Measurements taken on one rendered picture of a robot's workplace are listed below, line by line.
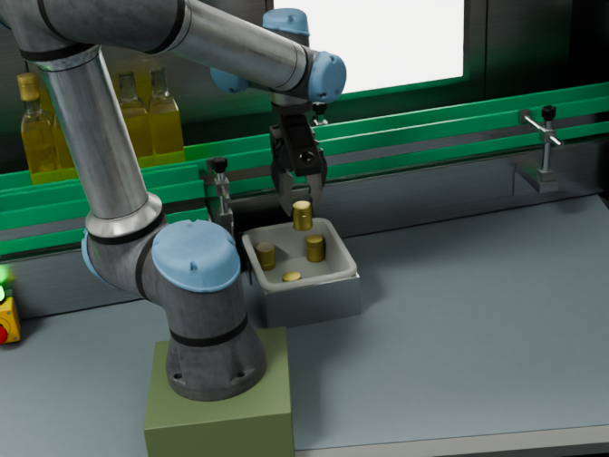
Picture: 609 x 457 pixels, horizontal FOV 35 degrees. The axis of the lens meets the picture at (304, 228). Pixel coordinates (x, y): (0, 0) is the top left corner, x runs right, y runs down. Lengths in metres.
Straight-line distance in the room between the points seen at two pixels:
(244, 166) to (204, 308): 0.57
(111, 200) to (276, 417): 0.38
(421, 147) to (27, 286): 0.81
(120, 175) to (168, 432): 0.37
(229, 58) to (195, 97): 0.67
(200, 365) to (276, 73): 0.43
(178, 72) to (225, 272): 0.70
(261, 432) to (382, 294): 0.48
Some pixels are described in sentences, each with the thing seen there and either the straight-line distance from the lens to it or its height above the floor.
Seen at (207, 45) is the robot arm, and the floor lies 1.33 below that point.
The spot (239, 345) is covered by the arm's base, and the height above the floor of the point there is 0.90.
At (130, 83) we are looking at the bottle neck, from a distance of 1.81.
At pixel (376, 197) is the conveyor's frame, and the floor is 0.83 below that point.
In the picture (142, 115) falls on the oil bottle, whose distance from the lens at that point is 1.81.
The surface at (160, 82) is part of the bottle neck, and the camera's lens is 1.81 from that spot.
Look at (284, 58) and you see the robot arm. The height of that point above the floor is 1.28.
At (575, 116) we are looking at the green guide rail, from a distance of 2.08.
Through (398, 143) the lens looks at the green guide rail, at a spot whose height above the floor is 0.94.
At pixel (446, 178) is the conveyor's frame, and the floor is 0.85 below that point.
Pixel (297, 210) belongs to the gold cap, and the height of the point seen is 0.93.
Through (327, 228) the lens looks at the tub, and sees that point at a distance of 1.83.
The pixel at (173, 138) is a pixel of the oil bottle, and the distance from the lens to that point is 1.83.
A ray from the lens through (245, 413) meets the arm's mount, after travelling 1.39.
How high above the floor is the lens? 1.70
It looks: 28 degrees down
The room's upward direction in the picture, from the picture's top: 4 degrees counter-clockwise
